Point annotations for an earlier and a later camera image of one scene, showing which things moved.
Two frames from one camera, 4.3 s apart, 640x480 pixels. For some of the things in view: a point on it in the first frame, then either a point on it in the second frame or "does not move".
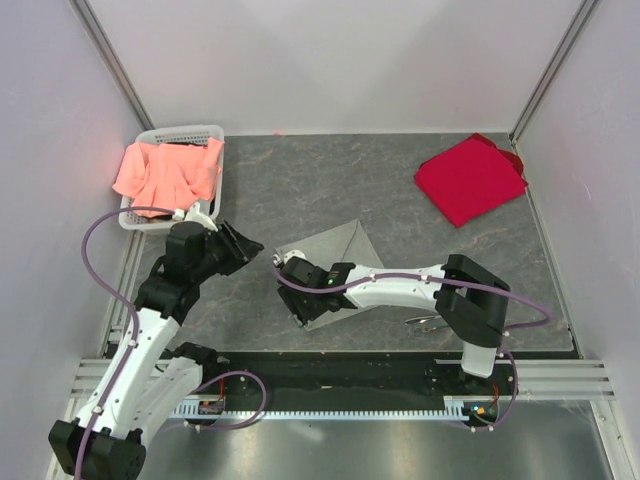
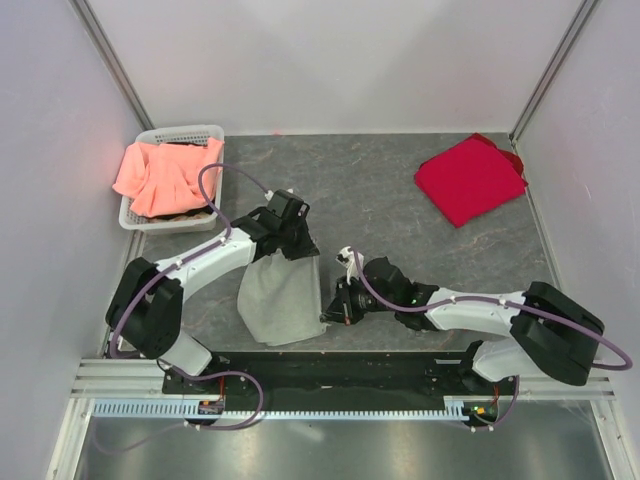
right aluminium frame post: x=586 y=11 does not move
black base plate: x=357 y=375 does not move
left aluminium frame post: x=110 y=62 does not move
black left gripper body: x=210 y=264 to x=295 y=242
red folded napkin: x=472 y=179 does not move
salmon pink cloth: x=169 y=176 does not move
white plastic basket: x=160 y=135 does not move
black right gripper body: x=302 y=308 to x=361 y=302
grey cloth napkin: x=335 y=246 to x=280 y=300
